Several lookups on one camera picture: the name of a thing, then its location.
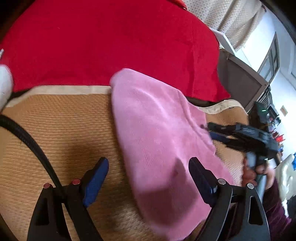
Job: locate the white quilted cushion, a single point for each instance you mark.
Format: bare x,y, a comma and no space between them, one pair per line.
4,83

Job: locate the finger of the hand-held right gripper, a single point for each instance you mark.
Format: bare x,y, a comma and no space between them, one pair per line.
220,138
222,128

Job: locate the pink jacket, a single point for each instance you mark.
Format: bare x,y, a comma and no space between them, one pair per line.
157,139

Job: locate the red pillow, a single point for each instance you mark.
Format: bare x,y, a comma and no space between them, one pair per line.
180,3

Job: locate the person's right hand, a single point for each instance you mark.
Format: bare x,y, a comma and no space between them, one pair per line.
249,175

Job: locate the beige dotted curtain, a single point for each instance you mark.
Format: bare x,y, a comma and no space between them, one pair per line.
231,18

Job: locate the brown wooden door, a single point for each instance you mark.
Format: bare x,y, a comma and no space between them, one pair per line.
269,62

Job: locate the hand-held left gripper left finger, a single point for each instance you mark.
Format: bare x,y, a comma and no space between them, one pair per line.
97,178

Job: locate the red blanket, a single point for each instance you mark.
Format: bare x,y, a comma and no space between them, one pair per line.
104,41

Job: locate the person's right forearm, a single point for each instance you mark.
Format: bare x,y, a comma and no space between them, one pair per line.
275,208

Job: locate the woven rattan mat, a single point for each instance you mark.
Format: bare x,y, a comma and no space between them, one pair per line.
57,120

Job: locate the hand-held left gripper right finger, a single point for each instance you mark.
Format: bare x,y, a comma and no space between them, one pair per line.
201,178

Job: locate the white board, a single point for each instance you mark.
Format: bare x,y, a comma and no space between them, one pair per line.
222,39

